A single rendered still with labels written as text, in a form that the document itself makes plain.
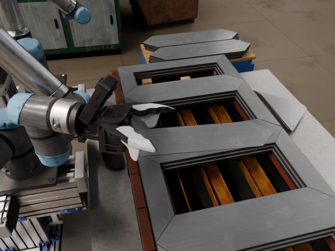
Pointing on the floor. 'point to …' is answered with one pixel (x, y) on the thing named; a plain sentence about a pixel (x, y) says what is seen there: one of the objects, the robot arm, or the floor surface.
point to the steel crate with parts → (165, 12)
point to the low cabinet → (74, 29)
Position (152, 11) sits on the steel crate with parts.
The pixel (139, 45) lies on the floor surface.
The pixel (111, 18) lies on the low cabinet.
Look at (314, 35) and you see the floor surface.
